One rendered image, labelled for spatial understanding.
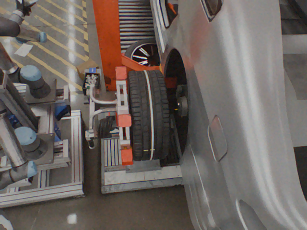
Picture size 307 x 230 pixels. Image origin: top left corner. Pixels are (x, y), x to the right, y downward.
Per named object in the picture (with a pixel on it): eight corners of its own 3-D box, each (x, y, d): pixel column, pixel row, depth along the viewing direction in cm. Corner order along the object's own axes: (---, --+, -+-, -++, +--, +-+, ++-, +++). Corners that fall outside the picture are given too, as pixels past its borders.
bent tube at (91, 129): (120, 131, 148) (119, 123, 139) (89, 133, 145) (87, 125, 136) (118, 109, 157) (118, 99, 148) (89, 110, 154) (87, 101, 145)
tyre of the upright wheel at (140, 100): (160, 164, 193) (176, 148, 131) (132, 166, 189) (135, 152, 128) (152, 93, 214) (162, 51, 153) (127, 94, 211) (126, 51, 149)
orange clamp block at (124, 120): (131, 124, 143) (132, 126, 134) (118, 125, 142) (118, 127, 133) (130, 113, 142) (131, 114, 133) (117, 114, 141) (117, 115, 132)
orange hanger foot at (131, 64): (175, 88, 229) (182, 63, 199) (122, 91, 221) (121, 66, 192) (172, 75, 237) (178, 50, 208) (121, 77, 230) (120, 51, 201)
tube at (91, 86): (118, 106, 158) (118, 97, 149) (89, 108, 155) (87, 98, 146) (117, 86, 167) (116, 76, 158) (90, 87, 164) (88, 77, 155)
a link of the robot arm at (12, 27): (7, 14, 122) (47, 30, 170) (-14, 11, 121) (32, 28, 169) (7, 37, 124) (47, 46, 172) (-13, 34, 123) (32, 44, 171)
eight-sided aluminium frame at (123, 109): (130, 164, 178) (130, 132, 132) (122, 165, 177) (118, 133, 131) (125, 106, 206) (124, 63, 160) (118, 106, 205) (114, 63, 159)
